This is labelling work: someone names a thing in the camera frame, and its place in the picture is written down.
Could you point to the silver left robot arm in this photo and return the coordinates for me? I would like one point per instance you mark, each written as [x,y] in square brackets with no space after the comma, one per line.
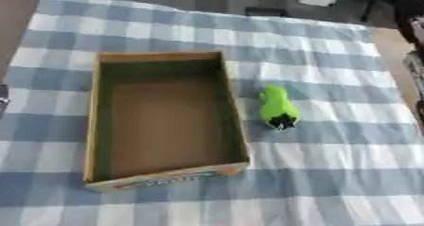
[2,98]

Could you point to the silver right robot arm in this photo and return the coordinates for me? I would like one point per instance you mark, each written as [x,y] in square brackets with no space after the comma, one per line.
[415,62]

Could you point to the open tan cardboard box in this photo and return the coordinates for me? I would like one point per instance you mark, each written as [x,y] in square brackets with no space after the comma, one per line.
[165,122]

